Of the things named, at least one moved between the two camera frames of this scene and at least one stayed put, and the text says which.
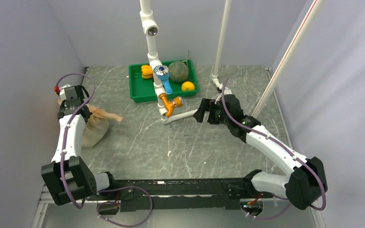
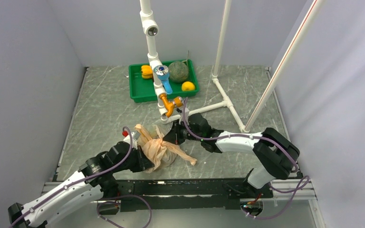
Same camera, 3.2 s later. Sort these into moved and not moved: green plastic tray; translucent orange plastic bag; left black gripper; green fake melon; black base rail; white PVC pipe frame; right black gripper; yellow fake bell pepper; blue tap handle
Moved: translucent orange plastic bag; left black gripper; right black gripper
Not moved: black base rail; green fake melon; white PVC pipe frame; yellow fake bell pepper; green plastic tray; blue tap handle
